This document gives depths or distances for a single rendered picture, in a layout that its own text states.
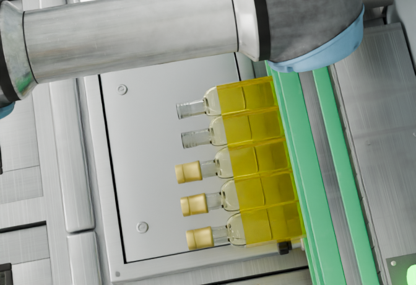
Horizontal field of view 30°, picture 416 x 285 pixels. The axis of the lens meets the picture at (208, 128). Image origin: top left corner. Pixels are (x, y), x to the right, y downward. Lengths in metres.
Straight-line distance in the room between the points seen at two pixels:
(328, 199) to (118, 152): 0.48
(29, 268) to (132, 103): 0.38
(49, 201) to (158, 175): 0.22
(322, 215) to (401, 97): 0.22
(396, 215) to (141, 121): 0.57
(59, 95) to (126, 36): 0.72
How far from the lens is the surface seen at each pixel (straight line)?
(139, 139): 1.52
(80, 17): 0.88
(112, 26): 0.87
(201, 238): 1.32
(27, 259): 1.55
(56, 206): 1.54
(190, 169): 1.34
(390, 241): 1.19
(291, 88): 1.26
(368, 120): 1.23
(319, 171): 1.22
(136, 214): 1.48
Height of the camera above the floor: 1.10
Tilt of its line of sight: level
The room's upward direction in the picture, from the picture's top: 100 degrees counter-clockwise
